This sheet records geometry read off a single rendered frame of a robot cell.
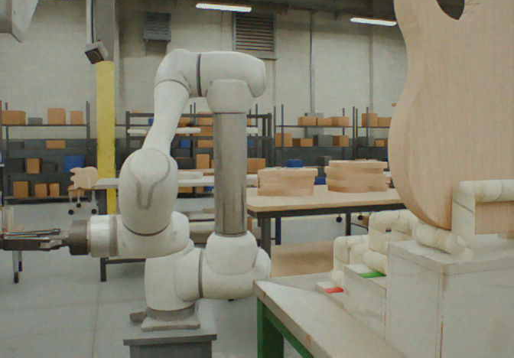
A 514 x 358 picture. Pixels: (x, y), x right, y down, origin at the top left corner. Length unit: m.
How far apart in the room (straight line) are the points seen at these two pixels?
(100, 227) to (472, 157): 0.71
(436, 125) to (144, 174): 0.48
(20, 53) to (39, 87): 0.90
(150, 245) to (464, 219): 0.60
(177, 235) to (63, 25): 11.25
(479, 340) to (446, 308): 0.08
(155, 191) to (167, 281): 0.64
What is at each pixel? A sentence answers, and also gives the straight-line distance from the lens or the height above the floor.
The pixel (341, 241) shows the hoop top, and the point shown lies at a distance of 1.05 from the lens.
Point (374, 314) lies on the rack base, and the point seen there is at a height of 0.97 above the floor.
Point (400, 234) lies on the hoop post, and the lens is 0.82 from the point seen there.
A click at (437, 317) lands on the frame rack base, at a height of 1.02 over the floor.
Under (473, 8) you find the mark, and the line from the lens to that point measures 0.78.
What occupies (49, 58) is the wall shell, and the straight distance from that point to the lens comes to 11.97.
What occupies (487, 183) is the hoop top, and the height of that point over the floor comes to 1.21.
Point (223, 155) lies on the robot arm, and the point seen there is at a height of 1.23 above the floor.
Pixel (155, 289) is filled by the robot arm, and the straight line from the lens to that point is 1.44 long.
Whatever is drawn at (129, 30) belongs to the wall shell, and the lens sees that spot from 12.02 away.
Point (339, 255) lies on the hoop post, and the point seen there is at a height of 1.01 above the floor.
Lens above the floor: 1.27
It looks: 3 degrees down
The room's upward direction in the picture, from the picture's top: straight up
